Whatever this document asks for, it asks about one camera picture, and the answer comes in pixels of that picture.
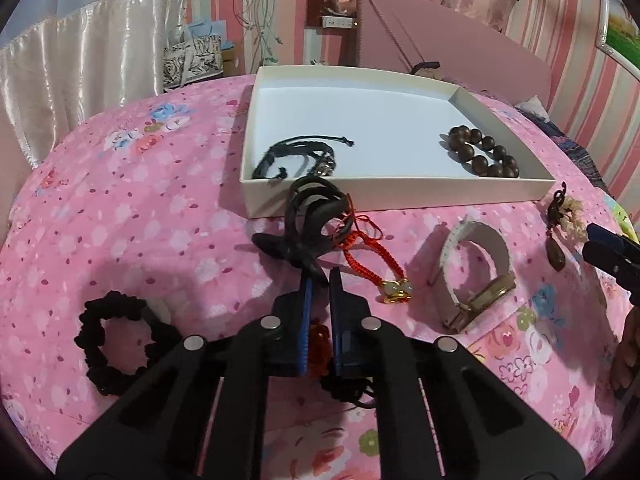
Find white framed picture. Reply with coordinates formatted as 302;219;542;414
597;0;640;68

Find white shallow cardboard box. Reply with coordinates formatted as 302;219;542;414
239;65;557;219

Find jade orange bead bracelet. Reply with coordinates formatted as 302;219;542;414
306;324;335;378

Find brown cardboard box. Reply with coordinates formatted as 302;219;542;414
220;45;240;78

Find dark patterned blanket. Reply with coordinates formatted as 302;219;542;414
515;95;611;191

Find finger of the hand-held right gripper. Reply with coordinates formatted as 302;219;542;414
582;244;640;306
587;224;640;261

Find black and white tote bag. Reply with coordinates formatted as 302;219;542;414
162;35;223;93

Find white strap wristwatch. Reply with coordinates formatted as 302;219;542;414
430;215;517;333

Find brown pendant cream tassel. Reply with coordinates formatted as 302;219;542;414
545;182;586;272

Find blue and white satin curtain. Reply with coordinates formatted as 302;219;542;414
0;0;193;166

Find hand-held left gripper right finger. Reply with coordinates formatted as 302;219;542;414
329;267;586;480

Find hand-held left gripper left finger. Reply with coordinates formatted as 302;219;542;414
55;276;313;480

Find black scrunchie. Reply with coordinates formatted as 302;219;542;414
75;296;183;397

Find brown wooden bead bracelet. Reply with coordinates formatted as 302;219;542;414
440;125;521;178

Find brown cloth with black strap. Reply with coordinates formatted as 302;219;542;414
411;61;446;81

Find black leather strap bracelet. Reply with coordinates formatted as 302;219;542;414
251;176;351;288

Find thin black cord bracelet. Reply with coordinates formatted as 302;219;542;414
251;135;355;181

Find pink padded headboard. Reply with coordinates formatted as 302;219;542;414
356;0;551;111

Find light blue gift bag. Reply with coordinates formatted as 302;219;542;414
185;20;226;41

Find hanging charger cables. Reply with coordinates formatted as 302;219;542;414
235;0;281;63

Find person's right hand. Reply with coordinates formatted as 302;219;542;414
610;305;640;401

